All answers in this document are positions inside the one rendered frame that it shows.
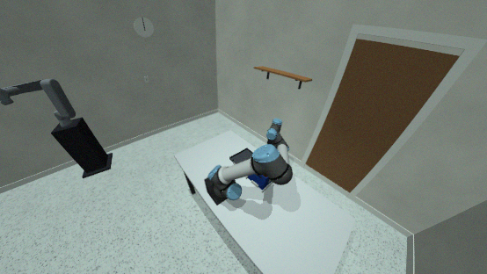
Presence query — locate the blue crate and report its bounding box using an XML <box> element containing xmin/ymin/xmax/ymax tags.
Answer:
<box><xmin>249</xmin><ymin>174</ymin><xmax>271</xmax><ymax>190</ymax></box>

